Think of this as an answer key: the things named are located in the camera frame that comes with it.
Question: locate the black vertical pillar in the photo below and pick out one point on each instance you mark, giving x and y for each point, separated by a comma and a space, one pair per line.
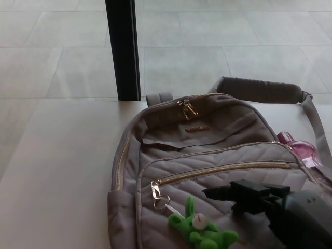
123, 52

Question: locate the pink transparent water bottle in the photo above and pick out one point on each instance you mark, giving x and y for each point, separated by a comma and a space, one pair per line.
301, 149

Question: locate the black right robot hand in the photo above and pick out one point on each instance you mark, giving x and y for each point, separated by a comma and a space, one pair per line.
293, 220

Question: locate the grey quilted backpack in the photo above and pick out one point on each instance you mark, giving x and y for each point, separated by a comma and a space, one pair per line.
197, 155

